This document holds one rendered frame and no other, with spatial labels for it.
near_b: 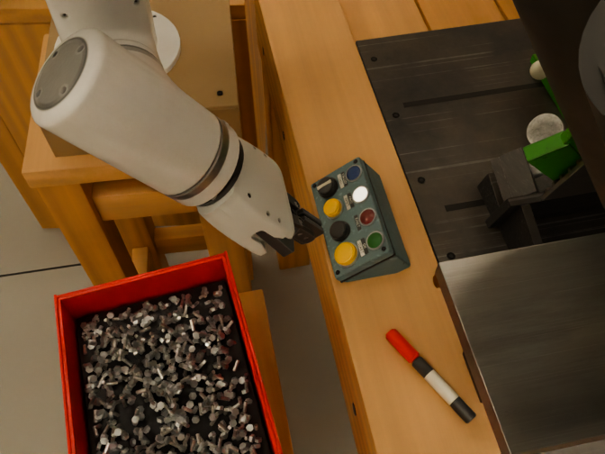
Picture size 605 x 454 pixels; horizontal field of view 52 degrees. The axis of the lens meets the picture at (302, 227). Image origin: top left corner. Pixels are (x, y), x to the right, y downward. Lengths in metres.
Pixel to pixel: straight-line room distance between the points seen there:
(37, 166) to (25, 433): 0.91
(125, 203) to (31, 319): 0.87
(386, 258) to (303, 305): 1.03
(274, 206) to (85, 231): 0.60
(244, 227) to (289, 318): 1.18
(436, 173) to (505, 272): 0.37
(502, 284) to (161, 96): 0.31
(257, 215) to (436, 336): 0.29
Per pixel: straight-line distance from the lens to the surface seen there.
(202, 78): 0.97
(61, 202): 1.08
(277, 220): 0.59
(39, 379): 1.82
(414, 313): 0.77
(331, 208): 0.79
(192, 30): 1.06
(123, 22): 0.57
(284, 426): 0.81
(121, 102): 0.47
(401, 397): 0.72
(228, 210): 0.56
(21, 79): 1.56
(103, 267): 1.25
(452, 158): 0.91
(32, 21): 1.44
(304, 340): 1.72
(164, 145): 0.50
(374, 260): 0.75
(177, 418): 0.73
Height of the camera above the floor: 1.58
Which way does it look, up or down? 56 degrees down
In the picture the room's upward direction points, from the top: straight up
